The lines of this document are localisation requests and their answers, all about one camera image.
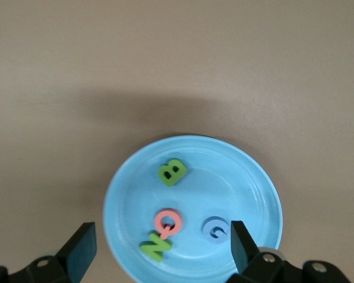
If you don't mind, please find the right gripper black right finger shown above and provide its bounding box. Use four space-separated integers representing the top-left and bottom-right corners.
227 221 304 283

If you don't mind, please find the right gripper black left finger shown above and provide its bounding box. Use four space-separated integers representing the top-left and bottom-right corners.
8 222 97 283

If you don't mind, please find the blue foam letter G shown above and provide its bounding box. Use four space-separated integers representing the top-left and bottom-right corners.
201 216 232 244

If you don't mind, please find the green foam letter N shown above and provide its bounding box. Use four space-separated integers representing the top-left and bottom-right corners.
140 232 173 262

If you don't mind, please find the pink foam letter Q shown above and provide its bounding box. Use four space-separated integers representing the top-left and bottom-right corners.
154 208 183 240

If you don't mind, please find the green foam letter B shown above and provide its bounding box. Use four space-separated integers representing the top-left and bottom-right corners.
158 158 188 187

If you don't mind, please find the blue plate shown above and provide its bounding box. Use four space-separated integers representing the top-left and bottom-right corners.
102 135 284 283

